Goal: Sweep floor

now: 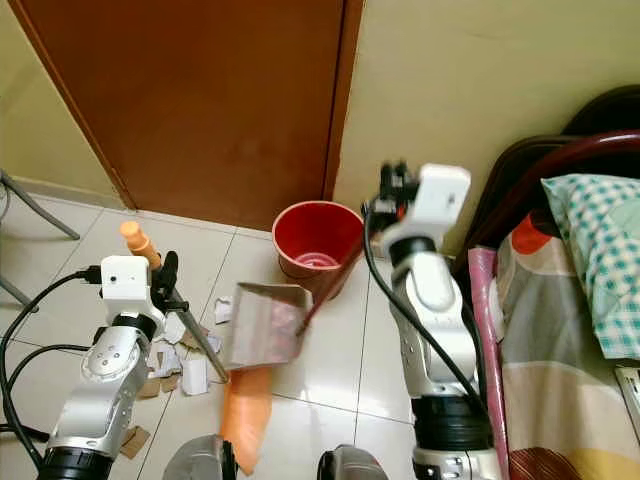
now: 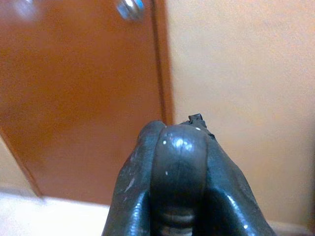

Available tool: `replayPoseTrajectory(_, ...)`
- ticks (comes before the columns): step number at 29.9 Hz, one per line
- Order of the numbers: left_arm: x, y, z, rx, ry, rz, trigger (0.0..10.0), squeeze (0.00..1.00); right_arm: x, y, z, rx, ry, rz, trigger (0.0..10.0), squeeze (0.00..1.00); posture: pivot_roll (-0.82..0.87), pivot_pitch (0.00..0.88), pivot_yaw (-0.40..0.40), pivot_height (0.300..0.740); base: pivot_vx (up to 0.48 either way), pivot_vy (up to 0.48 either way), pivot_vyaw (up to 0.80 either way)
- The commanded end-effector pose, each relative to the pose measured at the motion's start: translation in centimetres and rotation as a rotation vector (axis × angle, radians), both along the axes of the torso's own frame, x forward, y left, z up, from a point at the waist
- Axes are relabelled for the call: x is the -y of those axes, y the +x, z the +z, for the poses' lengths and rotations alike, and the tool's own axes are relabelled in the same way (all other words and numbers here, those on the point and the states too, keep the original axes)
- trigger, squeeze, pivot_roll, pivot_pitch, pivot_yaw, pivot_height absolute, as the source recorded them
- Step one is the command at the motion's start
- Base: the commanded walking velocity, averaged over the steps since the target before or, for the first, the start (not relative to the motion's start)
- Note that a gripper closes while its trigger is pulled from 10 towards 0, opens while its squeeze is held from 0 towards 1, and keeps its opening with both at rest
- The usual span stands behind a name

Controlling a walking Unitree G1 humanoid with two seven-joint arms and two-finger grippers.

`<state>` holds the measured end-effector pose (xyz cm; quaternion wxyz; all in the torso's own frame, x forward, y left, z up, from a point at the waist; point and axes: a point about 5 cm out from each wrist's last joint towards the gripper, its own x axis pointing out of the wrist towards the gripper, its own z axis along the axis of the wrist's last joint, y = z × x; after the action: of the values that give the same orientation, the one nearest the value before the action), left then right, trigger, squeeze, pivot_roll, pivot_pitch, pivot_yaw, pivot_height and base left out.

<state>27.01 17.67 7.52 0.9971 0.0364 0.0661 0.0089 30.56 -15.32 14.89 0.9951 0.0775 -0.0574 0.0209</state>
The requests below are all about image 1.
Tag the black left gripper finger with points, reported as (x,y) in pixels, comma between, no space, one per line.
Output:
(171,268)

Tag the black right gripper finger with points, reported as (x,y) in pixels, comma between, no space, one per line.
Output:
(391,180)

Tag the metal dustpan with orange grip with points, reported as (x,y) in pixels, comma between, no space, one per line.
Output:
(265,328)

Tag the orange broom with brown stick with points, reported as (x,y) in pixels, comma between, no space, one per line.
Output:
(246,420)

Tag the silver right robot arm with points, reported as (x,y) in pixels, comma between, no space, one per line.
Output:
(435,305)

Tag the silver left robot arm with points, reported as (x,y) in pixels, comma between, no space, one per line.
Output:
(105,372)

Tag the white crumpled paper scrap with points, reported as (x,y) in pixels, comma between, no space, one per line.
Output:
(174,327)

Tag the small white paper scrap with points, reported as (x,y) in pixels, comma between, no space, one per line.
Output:
(224,310)

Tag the red plastic bucket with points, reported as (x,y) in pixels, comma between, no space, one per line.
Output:
(310,230)

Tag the small brown cardboard scrap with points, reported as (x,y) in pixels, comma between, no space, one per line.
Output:
(150,387)

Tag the dark wooden bed headboard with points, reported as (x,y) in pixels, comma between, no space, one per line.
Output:
(520,160)

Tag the pink mattress edge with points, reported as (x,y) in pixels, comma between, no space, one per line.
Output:
(488,330)

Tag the brown wooden door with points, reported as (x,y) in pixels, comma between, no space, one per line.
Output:
(190,100)

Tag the grey left robot foot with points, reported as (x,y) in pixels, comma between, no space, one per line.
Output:
(195,462)

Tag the grey robot foot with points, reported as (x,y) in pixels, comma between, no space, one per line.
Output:
(195,462)
(352,465)

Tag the green white checkered pillow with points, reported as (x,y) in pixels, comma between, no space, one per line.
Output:
(600,260)

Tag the grey right robot foot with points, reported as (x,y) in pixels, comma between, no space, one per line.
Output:
(352,465)

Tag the white flat device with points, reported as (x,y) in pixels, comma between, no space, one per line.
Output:
(629,392)

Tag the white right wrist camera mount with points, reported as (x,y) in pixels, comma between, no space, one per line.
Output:
(440,195)

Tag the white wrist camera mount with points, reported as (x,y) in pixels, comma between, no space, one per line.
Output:
(128,285)
(440,195)

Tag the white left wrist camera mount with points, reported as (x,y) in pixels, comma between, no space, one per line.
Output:
(128,285)

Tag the brown door frame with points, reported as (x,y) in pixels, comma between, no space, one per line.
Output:
(345,80)

